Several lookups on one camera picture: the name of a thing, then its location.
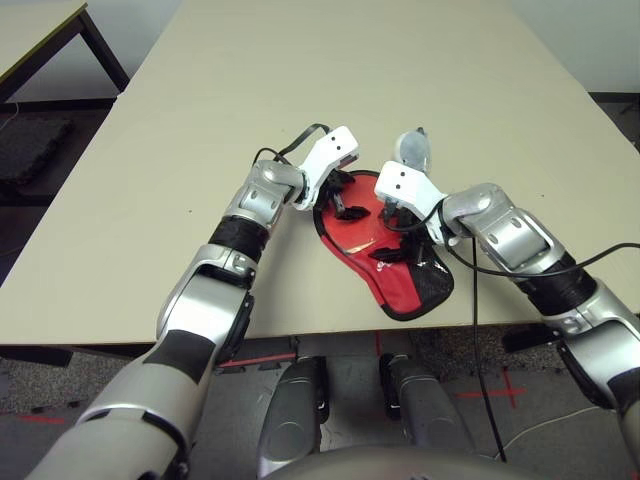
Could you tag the grey robot torso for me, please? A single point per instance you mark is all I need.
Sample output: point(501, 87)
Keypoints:
point(380, 465)

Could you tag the grey left robot leg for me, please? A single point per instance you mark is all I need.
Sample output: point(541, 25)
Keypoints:
point(295, 415)

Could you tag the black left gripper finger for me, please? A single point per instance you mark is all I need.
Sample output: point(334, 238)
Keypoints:
point(352, 213)
point(346, 178)

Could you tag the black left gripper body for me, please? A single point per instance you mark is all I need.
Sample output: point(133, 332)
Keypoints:
point(330, 192)

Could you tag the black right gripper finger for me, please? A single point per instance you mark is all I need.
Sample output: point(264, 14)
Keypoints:
point(390, 255)
point(391, 214)

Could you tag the black foam mat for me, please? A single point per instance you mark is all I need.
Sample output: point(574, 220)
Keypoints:
point(30, 147)

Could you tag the grey robot leg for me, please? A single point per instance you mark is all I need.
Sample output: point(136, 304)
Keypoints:
point(425, 410)
point(295, 415)

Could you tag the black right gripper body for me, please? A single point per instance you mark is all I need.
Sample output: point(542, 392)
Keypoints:
point(414, 245)

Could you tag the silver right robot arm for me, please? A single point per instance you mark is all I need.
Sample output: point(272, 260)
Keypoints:
point(515, 230)

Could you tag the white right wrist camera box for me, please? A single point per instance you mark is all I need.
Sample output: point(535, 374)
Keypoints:
point(405, 185)

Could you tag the grey right robot leg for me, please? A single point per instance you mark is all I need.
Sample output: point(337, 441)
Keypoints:
point(425, 410)

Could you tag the red black paddle case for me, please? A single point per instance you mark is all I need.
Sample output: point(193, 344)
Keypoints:
point(400, 295)

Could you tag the side table with black legs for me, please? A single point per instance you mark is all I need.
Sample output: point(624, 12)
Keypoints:
point(45, 30)

